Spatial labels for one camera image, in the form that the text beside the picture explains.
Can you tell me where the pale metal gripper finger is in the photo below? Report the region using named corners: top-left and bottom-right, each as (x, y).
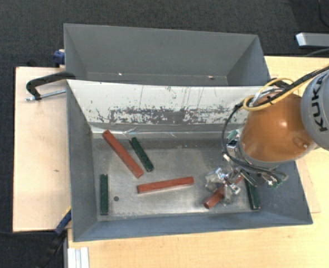
top-left (222, 181), bottom-right (241, 205)
top-left (205, 167), bottom-right (229, 191)

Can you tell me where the red-brown block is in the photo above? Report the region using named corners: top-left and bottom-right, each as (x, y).
top-left (101, 130), bottom-right (144, 179)
top-left (136, 176), bottom-right (195, 195)
top-left (203, 174), bottom-right (245, 210)

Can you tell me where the dark green flat block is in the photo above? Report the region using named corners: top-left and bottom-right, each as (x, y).
top-left (128, 136), bottom-right (155, 173)
top-left (243, 177), bottom-right (262, 211)
top-left (99, 173), bottom-right (110, 216)

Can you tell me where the grey metal bin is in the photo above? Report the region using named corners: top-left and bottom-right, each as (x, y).
top-left (62, 23), bottom-right (313, 242)

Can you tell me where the pale wood flat board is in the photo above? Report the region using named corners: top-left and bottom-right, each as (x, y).
top-left (12, 65), bottom-right (72, 233)

